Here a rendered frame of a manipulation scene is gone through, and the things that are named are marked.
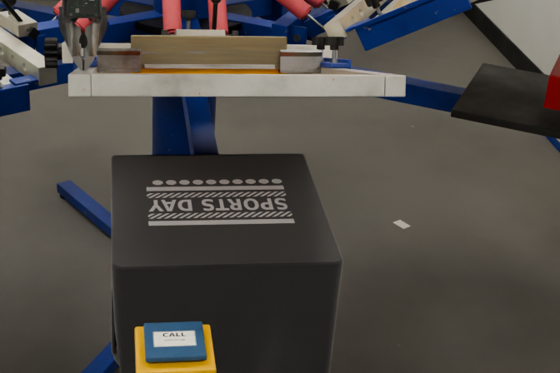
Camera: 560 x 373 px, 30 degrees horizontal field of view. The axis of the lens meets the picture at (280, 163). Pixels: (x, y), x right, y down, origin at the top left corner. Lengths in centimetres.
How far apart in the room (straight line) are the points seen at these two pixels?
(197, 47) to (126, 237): 52
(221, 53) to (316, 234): 52
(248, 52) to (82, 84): 70
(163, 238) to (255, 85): 44
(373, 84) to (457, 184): 273
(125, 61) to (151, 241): 48
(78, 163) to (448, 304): 172
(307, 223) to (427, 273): 175
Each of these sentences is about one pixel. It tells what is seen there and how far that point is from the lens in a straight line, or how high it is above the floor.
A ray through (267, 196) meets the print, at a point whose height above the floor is 95.
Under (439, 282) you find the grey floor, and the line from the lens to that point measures 384.
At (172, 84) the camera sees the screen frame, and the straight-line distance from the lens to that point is 179.
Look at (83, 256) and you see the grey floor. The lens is 387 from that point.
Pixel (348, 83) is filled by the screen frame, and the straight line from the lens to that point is 183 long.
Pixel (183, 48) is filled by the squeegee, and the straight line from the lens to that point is 239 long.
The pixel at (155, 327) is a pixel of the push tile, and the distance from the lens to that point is 180.
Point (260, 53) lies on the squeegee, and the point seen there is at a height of 118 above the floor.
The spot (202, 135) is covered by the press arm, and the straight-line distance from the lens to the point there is 260.
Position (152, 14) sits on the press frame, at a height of 102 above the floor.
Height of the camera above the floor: 201
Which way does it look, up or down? 26 degrees down
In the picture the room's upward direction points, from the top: 4 degrees clockwise
